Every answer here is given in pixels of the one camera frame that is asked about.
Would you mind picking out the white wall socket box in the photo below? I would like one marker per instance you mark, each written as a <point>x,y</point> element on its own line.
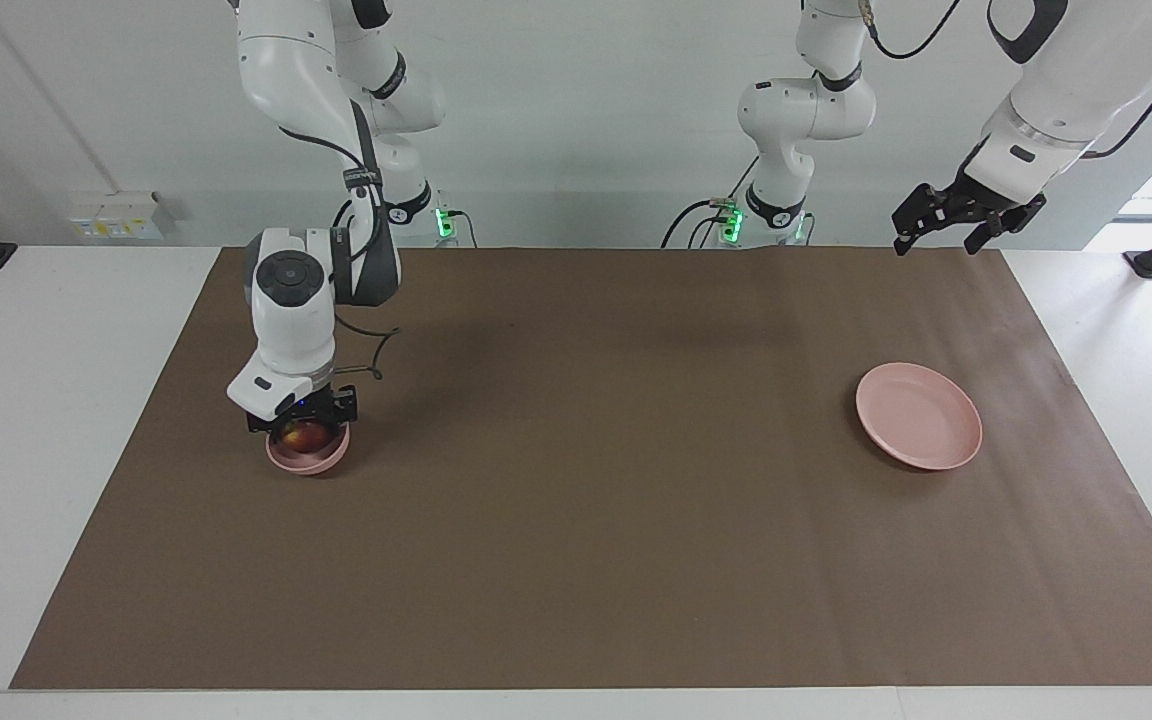
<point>106,215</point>

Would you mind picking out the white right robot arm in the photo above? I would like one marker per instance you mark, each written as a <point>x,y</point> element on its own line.
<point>286,340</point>

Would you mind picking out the pink plate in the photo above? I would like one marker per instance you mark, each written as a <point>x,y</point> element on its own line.
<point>921,415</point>

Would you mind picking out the dark red apple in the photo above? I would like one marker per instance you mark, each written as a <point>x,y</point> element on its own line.
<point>304,437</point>

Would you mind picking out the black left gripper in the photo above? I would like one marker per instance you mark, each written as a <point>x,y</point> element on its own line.
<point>996,200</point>

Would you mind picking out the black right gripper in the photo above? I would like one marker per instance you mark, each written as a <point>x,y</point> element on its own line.
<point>328,405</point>

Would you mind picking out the brown table mat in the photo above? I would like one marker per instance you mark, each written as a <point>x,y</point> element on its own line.
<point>576,480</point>

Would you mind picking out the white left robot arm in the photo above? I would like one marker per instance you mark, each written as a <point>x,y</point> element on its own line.
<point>796,110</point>

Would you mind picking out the pink bowl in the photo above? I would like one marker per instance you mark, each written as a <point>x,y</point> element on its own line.
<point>306,465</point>

